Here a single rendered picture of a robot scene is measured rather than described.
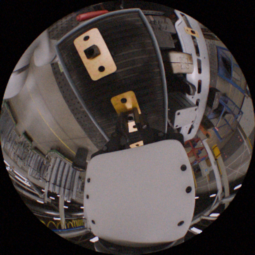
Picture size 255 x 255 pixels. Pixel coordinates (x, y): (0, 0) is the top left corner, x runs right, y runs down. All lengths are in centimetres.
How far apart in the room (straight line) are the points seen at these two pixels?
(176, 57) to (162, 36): 7
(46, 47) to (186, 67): 42
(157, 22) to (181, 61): 13
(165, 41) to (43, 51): 35
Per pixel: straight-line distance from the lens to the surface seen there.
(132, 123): 16
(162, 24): 26
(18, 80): 31
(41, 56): 37
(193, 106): 29
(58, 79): 79
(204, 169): 1063
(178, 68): 24
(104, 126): 17
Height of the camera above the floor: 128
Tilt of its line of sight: 46 degrees down
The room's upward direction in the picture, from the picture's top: 177 degrees clockwise
